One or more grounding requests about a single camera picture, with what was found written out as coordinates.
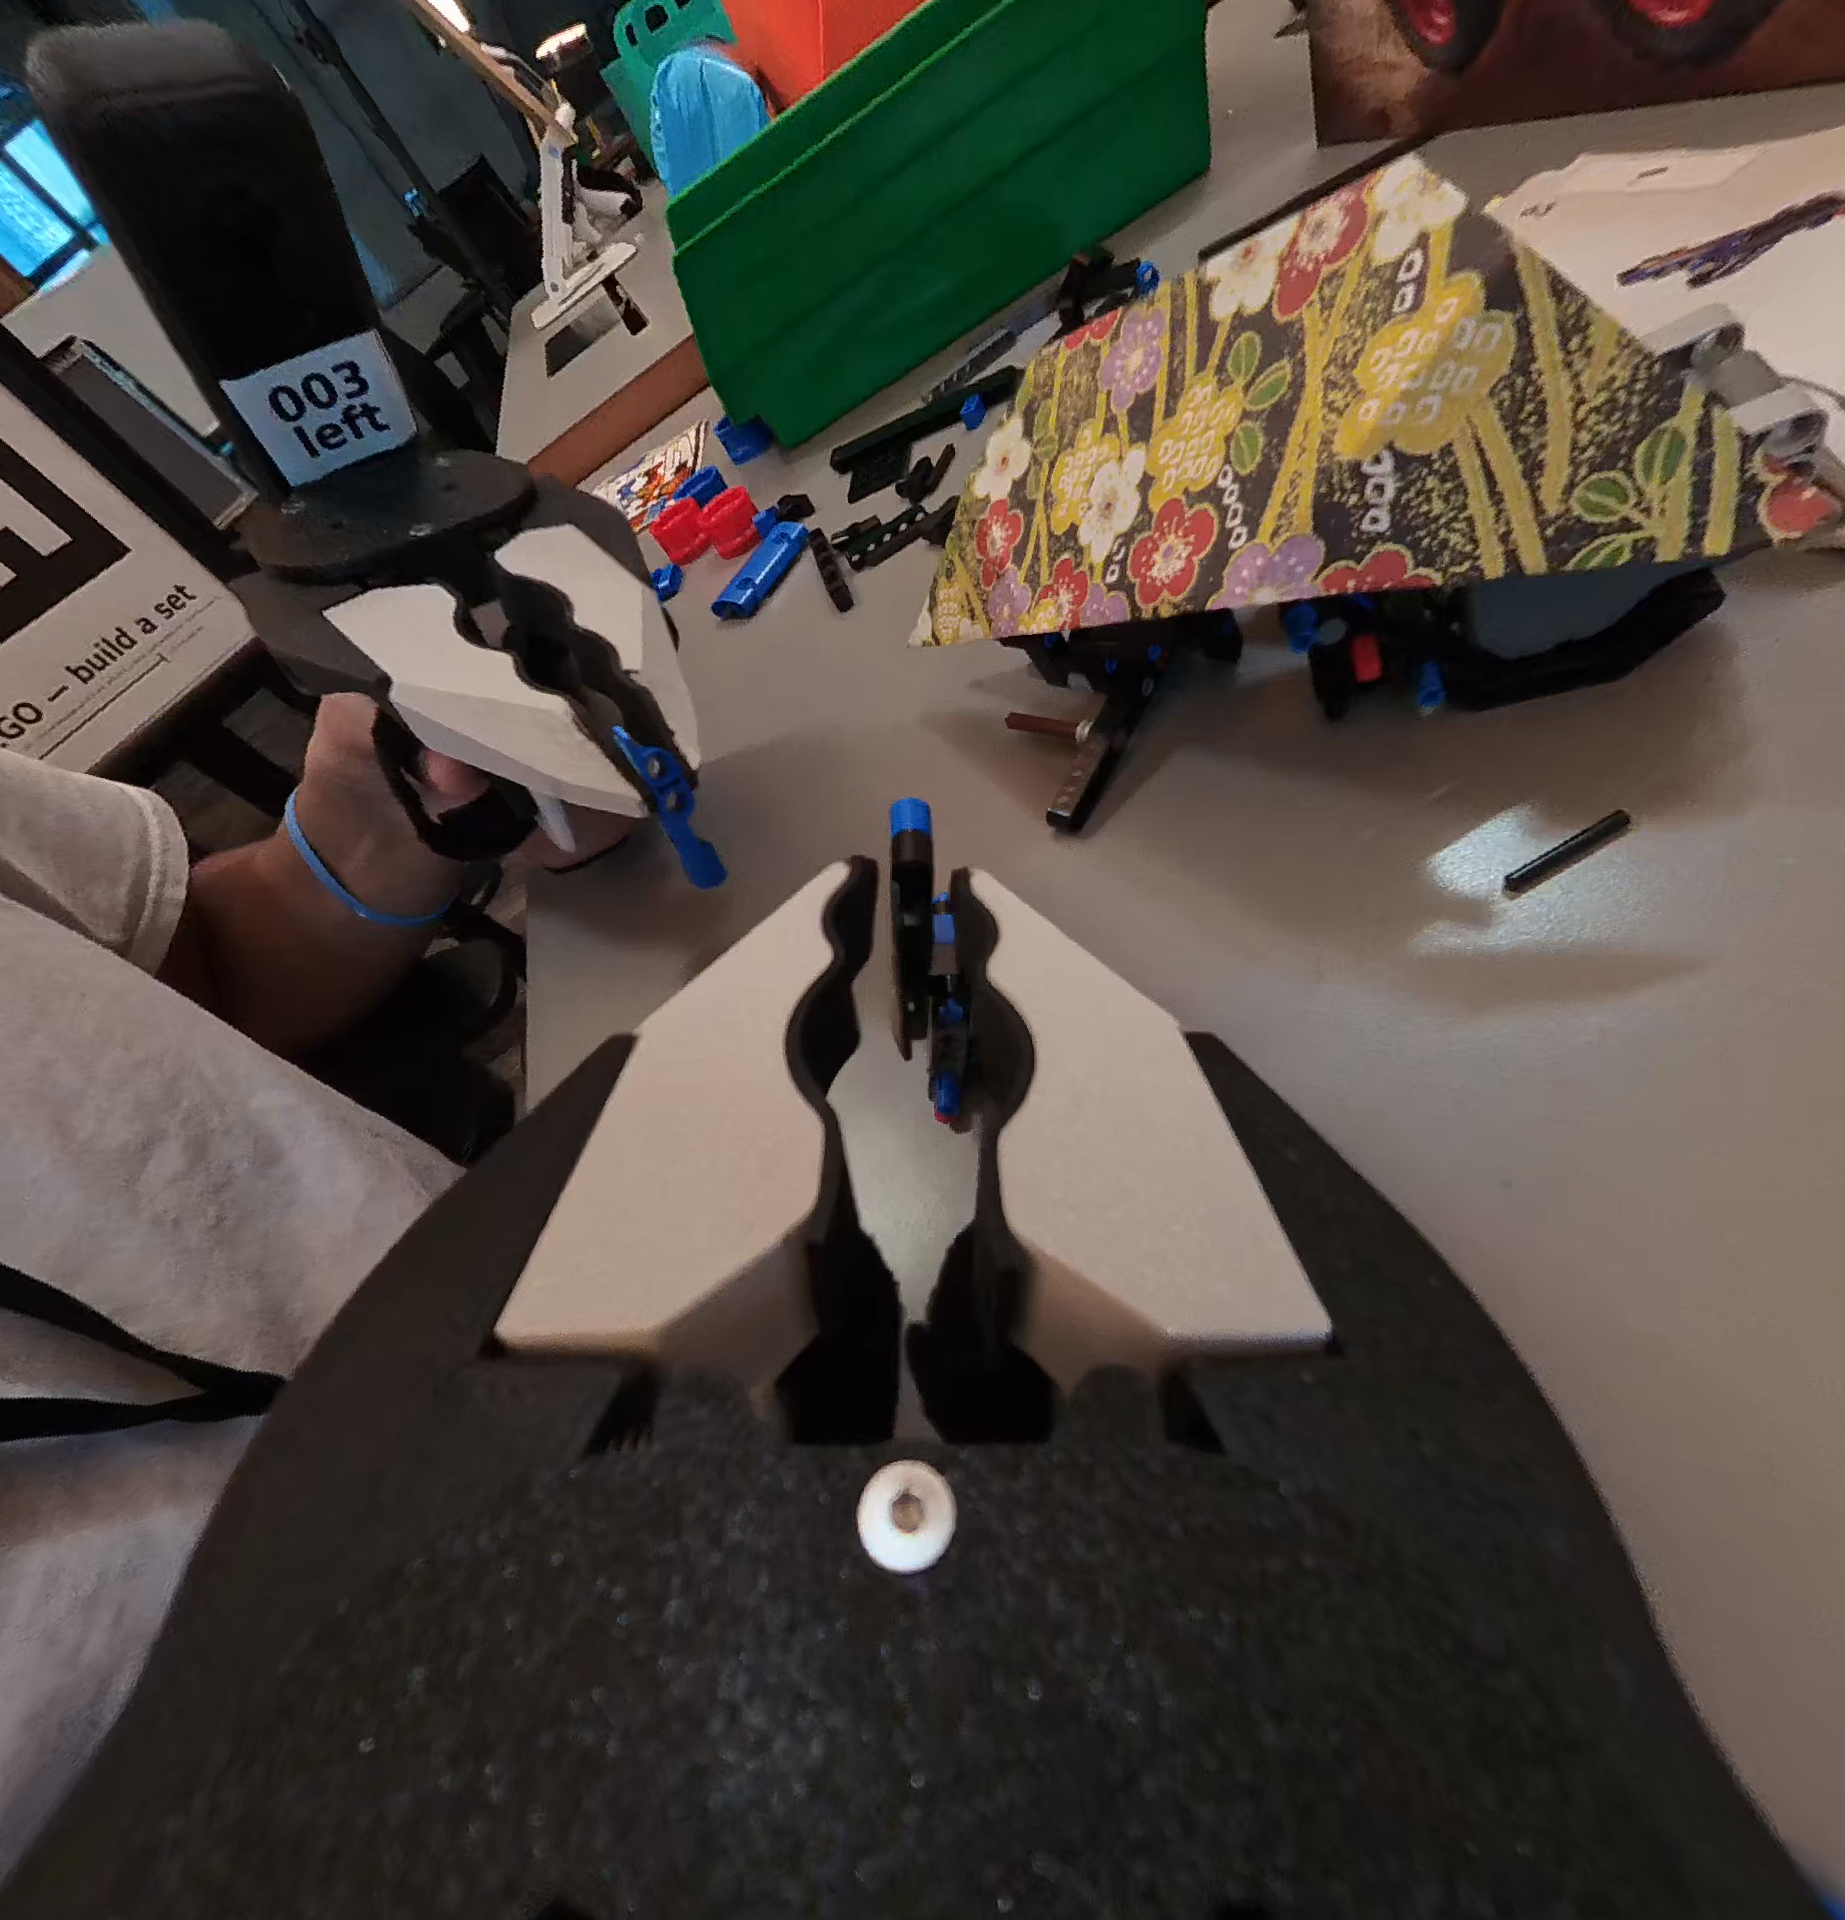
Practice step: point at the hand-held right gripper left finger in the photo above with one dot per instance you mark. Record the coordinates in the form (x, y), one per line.
(666, 1185)

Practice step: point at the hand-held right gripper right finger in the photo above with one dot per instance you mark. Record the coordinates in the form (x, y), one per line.
(1148, 1185)

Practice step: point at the brown lego axle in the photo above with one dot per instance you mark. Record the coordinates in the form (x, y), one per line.
(1051, 726)

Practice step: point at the light blue bag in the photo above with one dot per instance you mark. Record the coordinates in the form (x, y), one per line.
(705, 120)

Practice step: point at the black lego vehicle chassis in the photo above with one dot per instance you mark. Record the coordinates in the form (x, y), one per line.
(1536, 646)

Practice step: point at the blue wristband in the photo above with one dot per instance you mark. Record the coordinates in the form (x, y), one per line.
(336, 891)

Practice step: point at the person's left forearm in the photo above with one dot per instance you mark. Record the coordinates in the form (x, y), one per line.
(261, 946)

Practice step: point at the person's left hand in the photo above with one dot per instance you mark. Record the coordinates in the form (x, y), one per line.
(353, 795)

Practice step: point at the orange plastic bin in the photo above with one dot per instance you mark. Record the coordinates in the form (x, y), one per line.
(816, 36)

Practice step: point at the white stand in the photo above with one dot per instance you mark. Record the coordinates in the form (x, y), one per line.
(570, 255)

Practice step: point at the lego instruction booklet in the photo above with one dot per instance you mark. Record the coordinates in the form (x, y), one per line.
(1613, 210)

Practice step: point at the floral patterned cloth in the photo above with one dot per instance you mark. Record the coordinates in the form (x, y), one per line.
(1311, 406)

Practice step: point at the black lego set box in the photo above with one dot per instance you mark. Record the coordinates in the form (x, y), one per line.
(1613, 75)

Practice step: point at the framed marker sign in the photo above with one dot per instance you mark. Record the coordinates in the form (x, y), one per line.
(53, 601)

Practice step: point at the colourful sticker sheet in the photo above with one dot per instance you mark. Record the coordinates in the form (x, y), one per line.
(651, 480)

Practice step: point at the black lego assembly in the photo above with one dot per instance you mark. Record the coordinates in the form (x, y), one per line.
(909, 930)

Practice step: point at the green tote bag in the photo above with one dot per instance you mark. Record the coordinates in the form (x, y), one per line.
(630, 61)

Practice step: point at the scattered lego pieces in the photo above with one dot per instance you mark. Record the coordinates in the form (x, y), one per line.
(756, 570)

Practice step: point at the blue lego piece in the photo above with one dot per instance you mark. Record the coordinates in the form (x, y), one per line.
(681, 825)

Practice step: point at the black lego axle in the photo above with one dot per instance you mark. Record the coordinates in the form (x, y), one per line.
(1566, 852)

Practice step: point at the green plastic bin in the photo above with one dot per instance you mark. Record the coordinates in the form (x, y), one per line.
(936, 225)

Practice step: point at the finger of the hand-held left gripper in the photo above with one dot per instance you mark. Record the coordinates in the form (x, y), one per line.
(473, 697)
(615, 585)

